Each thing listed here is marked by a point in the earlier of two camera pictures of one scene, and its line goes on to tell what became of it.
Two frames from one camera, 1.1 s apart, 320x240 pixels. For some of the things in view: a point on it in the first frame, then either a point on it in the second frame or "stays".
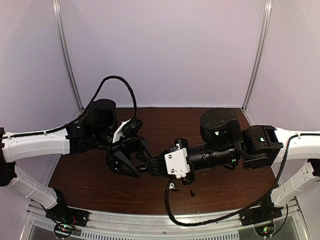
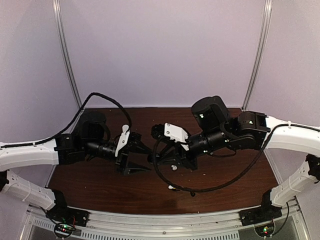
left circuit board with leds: x=63 y=230 stays
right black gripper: x=188 y=181 -> x=179 y=154
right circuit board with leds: x=265 y=230 stays
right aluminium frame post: x=268 y=8 stays
